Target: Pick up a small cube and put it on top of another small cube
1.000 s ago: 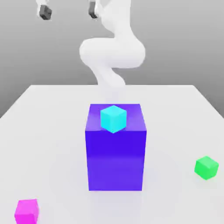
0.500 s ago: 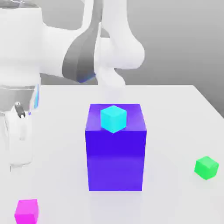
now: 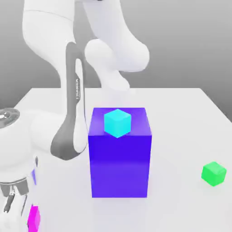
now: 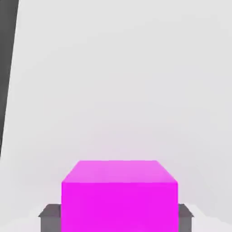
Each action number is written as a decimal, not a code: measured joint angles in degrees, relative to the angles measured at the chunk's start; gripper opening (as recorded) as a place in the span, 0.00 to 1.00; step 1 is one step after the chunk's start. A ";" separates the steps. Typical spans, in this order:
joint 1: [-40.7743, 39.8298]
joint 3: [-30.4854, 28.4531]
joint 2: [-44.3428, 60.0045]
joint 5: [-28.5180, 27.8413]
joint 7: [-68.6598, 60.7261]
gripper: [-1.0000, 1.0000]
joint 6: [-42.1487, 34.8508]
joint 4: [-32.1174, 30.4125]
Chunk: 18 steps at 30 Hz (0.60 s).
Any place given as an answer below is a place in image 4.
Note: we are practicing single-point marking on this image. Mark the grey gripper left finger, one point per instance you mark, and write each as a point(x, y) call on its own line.
point(50, 219)

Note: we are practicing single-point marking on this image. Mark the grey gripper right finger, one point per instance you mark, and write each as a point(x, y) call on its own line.
point(184, 220)

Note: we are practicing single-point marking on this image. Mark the small magenta cube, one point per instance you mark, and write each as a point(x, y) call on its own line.
point(119, 204)

